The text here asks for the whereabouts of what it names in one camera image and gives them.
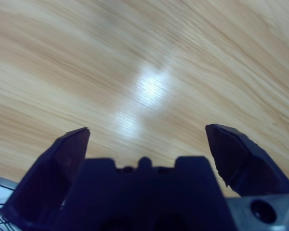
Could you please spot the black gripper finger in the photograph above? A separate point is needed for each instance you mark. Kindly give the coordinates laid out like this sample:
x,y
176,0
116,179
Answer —
x,y
245,163
48,173

